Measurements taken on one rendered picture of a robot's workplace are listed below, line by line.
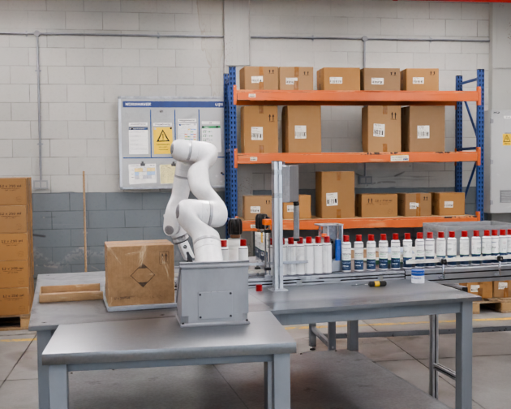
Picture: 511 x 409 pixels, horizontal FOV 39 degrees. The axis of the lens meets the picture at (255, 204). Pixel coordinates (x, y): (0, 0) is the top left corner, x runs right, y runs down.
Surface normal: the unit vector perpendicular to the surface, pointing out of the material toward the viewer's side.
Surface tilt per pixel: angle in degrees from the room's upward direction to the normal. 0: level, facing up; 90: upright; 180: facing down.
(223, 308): 90
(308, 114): 89
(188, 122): 90
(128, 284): 90
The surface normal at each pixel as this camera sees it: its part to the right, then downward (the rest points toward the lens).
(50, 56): 0.14, 0.05
